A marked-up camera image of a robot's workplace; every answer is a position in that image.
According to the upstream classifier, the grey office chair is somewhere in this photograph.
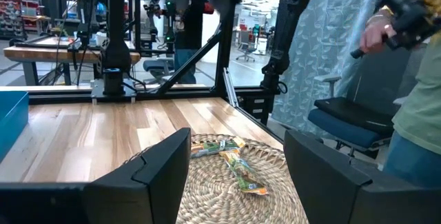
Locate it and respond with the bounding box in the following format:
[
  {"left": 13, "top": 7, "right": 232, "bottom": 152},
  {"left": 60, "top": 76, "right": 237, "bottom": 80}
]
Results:
[{"left": 236, "top": 30, "right": 258, "bottom": 63}]

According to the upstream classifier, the blue plastic bin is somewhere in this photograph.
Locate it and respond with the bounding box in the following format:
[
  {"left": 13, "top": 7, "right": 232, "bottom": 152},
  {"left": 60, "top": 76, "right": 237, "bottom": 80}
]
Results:
[{"left": 0, "top": 91, "right": 30, "bottom": 163}]

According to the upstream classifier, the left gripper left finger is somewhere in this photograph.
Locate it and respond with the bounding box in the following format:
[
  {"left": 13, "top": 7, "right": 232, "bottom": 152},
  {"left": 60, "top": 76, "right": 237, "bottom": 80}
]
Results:
[{"left": 0, "top": 127, "right": 192, "bottom": 224}]

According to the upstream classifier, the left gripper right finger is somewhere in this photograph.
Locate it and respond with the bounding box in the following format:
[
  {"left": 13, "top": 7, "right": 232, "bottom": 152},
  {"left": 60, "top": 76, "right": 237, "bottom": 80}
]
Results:
[{"left": 284, "top": 129, "right": 441, "bottom": 224}]

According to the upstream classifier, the blue office chair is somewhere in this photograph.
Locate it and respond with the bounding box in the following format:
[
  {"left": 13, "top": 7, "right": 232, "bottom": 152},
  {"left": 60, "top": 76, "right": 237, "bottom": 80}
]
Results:
[{"left": 307, "top": 74, "right": 397, "bottom": 159}]

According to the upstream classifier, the round woven straw mat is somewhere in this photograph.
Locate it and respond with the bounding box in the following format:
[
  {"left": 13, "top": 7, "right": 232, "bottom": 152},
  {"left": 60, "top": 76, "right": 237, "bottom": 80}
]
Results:
[{"left": 123, "top": 133, "right": 309, "bottom": 224}]

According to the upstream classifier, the person's hand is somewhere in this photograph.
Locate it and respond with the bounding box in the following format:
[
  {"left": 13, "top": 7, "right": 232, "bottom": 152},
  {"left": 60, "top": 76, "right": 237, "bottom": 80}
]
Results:
[{"left": 359, "top": 6, "right": 400, "bottom": 54}]

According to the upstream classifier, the wooden background table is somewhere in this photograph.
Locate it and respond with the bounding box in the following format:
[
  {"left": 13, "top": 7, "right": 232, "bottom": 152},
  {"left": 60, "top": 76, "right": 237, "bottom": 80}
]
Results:
[{"left": 3, "top": 37, "right": 141, "bottom": 87}]

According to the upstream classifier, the person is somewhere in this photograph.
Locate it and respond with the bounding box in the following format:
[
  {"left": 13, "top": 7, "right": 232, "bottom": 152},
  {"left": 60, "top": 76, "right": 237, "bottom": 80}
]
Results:
[
  {"left": 173, "top": 0, "right": 216, "bottom": 84},
  {"left": 351, "top": 0, "right": 441, "bottom": 187}
]

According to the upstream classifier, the leaf patterned curtain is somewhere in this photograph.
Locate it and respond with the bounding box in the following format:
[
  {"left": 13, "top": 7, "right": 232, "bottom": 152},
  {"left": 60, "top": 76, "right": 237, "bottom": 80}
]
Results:
[{"left": 271, "top": 0, "right": 382, "bottom": 139}]

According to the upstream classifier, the black aluminium rig frame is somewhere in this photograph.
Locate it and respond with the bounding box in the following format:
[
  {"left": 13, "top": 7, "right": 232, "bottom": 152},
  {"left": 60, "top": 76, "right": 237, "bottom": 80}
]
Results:
[{"left": 0, "top": 0, "right": 289, "bottom": 125}]

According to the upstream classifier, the storage shelf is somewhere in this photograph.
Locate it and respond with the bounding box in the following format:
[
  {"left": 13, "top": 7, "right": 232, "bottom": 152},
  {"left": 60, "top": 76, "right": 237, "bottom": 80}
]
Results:
[{"left": 0, "top": 0, "right": 48, "bottom": 41}]

